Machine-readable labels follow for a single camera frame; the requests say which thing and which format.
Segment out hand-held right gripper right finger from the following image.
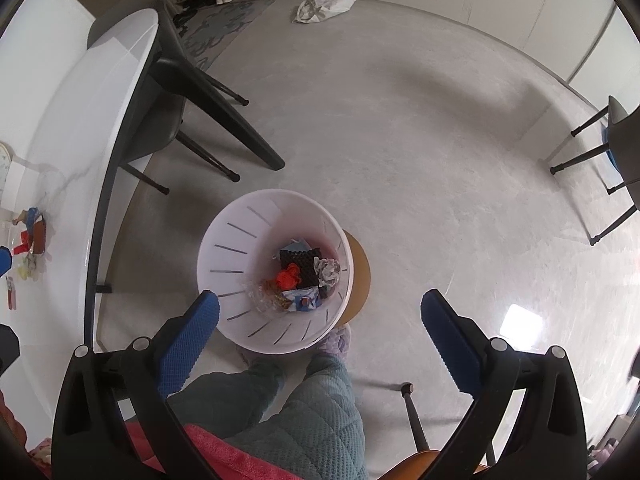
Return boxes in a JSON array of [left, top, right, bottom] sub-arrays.
[[417, 288, 588, 480]]

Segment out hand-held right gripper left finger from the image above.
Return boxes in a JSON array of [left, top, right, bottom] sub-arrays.
[[51, 289, 222, 480]]

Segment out clear plastic wrap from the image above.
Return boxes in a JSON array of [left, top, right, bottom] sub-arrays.
[[242, 280, 281, 313]]

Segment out white slotted trash bin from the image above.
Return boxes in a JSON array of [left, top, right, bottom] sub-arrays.
[[196, 189, 355, 356]]

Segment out red wrapper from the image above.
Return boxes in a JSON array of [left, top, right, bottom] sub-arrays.
[[275, 267, 302, 292]]

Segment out blue grey packet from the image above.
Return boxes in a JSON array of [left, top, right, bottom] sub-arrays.
[[282, 287, 321, 311]]

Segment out black foam net sleeve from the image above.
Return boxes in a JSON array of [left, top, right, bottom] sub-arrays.
[[279, 246, 341, 301]]

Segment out white printed paper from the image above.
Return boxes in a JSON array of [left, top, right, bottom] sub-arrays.
[[312, 256, 342, 288]]

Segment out red crumpled paper sheet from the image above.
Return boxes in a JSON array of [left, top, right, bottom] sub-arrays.
[[15, 220, 48, 256]]

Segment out round wooden stool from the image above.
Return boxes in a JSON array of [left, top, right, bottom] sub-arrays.
[[342, 230, 373, 326]]

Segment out purple fluffy slipper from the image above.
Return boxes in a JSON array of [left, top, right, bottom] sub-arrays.
[[315, 324, 353, 361]]

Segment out pink garment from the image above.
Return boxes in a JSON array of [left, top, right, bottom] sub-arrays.
[[125, 422, 281, 480]]

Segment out green quilted pants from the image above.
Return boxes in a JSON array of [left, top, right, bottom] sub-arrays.
[[167, 355, 368, 480]]

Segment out dark grey chair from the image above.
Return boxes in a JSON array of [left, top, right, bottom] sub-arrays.
[[87, 7, 251, 196]]

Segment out dark chair with blue cushion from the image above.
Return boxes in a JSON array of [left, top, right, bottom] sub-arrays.
[[550, 95, 640, 246]]

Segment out grey patterned rug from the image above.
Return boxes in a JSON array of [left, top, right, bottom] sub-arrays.
[[172, 0, 277, 73]]

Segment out white plastic bag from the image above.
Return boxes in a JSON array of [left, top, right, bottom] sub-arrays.
[[292, 0, 357, 24]]

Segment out round white wall clock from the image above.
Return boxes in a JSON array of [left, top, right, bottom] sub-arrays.
[[0, 141, 12, 196]]

